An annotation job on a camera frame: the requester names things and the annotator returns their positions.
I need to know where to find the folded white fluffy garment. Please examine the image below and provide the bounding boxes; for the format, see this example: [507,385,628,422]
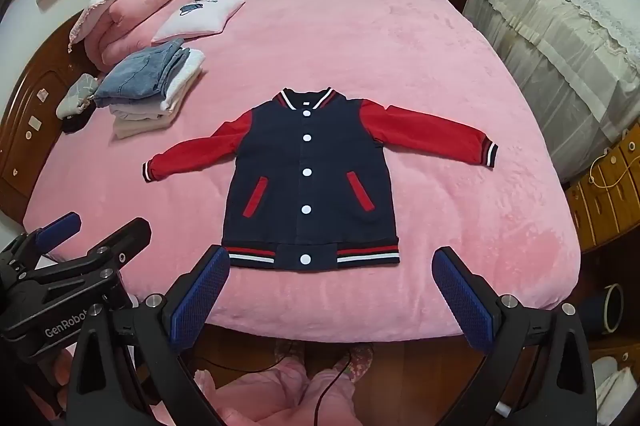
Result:
[159,49,207,114]

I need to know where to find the small dark cloth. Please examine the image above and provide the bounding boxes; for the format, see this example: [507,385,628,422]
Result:
[62,109,94,135]

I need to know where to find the white bag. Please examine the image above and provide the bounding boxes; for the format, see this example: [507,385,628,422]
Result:
[592,356,640,426]

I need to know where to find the wooden headboard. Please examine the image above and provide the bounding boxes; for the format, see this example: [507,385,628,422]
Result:
[0,9,101,224]

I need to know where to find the dark round bin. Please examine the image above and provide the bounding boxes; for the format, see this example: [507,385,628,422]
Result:
[580,283,626,337]

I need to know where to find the patterned slipper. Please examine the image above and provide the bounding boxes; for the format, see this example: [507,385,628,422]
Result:
[345,343,377,387]

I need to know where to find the person's leg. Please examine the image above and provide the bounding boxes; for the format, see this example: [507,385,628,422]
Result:
[195,346,311,426]
[305,358,362,426]

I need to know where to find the cream cable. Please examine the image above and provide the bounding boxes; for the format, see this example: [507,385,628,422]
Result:
[587,146,640,188]

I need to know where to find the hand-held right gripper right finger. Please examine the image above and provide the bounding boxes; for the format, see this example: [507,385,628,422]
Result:
[431,246,598,426]

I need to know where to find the folded blue jeans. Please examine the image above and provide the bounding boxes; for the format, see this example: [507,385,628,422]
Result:
[94,39,192,108]

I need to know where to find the folded pink quilt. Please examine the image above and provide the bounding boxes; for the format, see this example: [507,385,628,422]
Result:
[85,0,183,74]

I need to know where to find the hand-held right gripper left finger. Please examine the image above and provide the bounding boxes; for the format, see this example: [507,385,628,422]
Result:
[65,244,232,426]

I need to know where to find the white printed cushion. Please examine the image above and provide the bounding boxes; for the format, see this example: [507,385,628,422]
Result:
[151,0,246,46]

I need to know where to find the navy and red varsity jacket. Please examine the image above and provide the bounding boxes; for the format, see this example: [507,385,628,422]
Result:
[142,87,499,271]

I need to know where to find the pink bed blanket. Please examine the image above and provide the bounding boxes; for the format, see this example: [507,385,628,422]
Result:
[22,0,583,339]

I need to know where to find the wooden box with cable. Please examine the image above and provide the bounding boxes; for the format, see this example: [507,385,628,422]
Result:
[565,121,640,252]

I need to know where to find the folded beige garment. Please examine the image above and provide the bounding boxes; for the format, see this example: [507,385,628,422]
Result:
[112,103,176,139]

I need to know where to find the person's left leg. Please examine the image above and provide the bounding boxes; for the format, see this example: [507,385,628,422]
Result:
[195,346,311,426]

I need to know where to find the person's right leg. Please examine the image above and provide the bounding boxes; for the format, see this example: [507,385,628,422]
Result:
[305,358,362,426]

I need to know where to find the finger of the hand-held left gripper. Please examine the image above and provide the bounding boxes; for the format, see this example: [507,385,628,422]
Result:
[0,212,82,268]
[10,217,152,303]

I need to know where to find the cream lace pillow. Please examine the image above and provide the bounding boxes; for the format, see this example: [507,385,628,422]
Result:
[462,0,640,182]

